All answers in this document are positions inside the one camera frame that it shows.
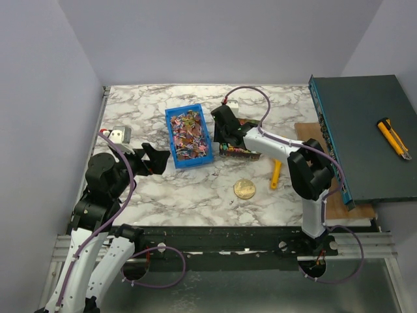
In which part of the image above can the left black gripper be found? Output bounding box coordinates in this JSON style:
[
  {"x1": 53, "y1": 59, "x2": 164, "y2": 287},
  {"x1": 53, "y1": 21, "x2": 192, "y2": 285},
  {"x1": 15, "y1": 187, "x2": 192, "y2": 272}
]
[{"x1": 111, "y1": 142, "x2": 171, "y2": 198}]

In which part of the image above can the metal tin of star candies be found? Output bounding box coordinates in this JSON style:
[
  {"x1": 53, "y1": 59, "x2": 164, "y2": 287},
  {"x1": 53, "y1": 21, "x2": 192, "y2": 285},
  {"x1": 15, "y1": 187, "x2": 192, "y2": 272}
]
[{"x1": 218, "y1": 118, "x2": 261, "y2": 161}]

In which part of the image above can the blue plastic candy bin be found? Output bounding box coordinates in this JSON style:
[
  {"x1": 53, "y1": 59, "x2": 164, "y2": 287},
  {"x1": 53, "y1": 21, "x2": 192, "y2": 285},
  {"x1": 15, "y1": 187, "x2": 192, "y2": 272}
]
[{"x1": 165, "y1": 104, "x2": 214, "y2": 169}]

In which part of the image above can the yellow plastic scoop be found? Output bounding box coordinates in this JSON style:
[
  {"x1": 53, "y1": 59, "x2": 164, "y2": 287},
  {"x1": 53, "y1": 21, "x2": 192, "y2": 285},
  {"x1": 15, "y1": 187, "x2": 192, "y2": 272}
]
[{"x1": 270, "y1": 160, "x2": 281, "y2": 190}]

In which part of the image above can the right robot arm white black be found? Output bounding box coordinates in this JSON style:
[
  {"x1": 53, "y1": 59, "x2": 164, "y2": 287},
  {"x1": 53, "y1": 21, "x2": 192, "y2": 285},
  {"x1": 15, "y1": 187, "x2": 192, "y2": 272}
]
[{"x1": 211, "y1": 105, "x2": 334, "y2": 256}]

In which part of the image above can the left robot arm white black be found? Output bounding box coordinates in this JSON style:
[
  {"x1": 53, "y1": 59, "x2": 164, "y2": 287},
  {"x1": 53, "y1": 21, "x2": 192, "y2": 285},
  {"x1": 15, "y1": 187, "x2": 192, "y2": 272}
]
[{"x1": 40, "y1": 143, "x2": 170, "y2": 312}]

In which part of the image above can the gold round lid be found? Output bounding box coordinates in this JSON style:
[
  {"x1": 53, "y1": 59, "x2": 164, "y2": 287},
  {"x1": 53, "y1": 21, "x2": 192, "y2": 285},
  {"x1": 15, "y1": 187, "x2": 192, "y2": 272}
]
[{"x1": 233, "y1": 179, "x2": 256, "y2": 200}]

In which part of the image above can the dark green box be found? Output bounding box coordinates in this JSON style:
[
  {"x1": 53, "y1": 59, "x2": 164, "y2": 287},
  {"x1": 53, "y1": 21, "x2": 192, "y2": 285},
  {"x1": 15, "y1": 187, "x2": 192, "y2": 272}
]
[{"x1": 308, "y1": 75, "x2": 416, "y2": 208}]

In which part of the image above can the wooden board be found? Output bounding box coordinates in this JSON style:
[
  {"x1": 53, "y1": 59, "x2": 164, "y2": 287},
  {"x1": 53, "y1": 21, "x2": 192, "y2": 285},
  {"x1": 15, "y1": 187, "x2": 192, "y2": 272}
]
[{"x1": 295, "y1": 123, "x2": 376, "y2": 222}]

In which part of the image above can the yellow utility knife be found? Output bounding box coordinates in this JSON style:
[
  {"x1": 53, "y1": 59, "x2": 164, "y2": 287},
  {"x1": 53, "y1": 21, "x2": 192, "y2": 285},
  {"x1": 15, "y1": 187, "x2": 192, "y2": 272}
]
[{"x1": 377, "y1": 117, "x2": 412, "y2": 160}]

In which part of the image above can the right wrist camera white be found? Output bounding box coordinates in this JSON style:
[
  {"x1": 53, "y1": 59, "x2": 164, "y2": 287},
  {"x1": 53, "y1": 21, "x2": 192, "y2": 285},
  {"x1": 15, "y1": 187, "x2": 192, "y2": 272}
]
[{"x1": 222, "y1": 100, "x2": 239, "y2": 116}]

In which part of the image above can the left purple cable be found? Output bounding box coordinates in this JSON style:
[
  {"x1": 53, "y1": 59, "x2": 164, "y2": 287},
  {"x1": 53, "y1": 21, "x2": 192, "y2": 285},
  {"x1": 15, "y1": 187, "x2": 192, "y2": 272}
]
[{"x1": 53, "y1": 133, "x2": 187, "y2": 310}]

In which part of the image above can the purple cable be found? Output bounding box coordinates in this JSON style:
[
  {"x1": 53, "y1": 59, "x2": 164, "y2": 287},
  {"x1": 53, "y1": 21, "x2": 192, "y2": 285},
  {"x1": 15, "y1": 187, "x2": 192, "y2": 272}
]
[
  {"x1": 222, "y1": 86, "x2": 365, "y2": 284},
  {"x1": 53, "y1": 133, "x2": 187, "y2": 310}
]

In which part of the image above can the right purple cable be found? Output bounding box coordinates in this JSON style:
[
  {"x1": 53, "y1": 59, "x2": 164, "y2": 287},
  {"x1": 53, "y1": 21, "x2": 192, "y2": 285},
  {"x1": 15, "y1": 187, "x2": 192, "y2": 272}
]
[{"x1": 222, "y1": 86, "x2": 365, "y2": 284}]

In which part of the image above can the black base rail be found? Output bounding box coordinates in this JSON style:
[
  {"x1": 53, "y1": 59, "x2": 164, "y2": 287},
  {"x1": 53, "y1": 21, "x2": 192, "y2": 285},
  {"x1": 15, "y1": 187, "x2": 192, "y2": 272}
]
[{"x1": 111, "y1": 225, "x2": 338, "y2": 272}]

